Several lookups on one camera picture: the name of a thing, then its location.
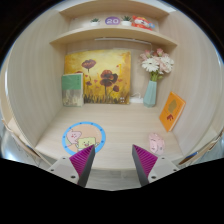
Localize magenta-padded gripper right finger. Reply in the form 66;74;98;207
131;143;180;187

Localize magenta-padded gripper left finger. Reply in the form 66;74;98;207
46;144;97;188

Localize pink computer mouse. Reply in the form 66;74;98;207
148;132;166;157

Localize round blue-rimmed cartoon mouse pad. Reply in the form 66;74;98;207
61;121;107;157

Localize orange book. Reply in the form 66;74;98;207
158;91;187;133

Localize white power strip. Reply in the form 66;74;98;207
129;93;145;104

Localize pale teal faceted vase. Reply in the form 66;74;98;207
143;79;158;109

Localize green and beige book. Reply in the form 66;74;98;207
61;72;85;108

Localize yellow poppy flower painting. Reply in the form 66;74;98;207
63;49;132;105

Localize pink and white flower bouquet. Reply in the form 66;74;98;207
139;47;175;83

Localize white light bar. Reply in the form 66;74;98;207
94;37;154;52

